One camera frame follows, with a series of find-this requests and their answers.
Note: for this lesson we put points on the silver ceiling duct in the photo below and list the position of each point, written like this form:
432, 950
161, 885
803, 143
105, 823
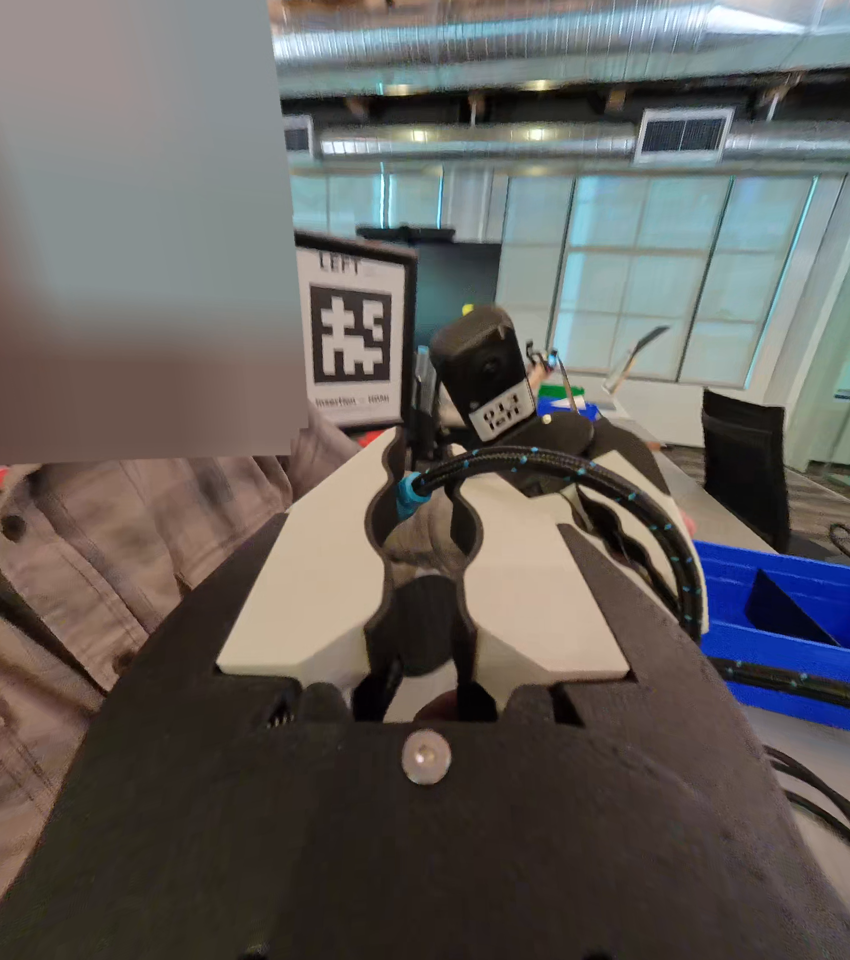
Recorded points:
590, 30
515, 141

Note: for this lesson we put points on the green box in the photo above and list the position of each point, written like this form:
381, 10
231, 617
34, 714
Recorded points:
567, 405

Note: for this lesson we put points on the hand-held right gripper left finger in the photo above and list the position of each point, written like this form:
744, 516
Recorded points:
298, 600

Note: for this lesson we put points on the white ceiling vent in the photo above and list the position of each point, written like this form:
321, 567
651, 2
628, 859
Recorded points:
684, 134

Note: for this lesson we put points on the black desk lamp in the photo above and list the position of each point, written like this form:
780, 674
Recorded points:
635, 360

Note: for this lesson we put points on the black blue-bin divider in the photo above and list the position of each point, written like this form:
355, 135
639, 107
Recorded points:
792, 608

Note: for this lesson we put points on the person's plaid shirt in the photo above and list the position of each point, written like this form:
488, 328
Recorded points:
35, 630

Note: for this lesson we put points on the blue plastic bin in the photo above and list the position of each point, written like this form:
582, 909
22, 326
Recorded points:
800, 675

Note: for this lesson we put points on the black monitor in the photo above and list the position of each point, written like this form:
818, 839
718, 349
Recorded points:
462, 293

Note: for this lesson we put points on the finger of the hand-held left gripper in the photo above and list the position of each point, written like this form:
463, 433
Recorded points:
662, 495
428, 543

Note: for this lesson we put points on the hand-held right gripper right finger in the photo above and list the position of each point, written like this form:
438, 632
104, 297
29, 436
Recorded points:
552, 600

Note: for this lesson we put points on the black high-back chair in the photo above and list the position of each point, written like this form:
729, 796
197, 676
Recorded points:
744, 465

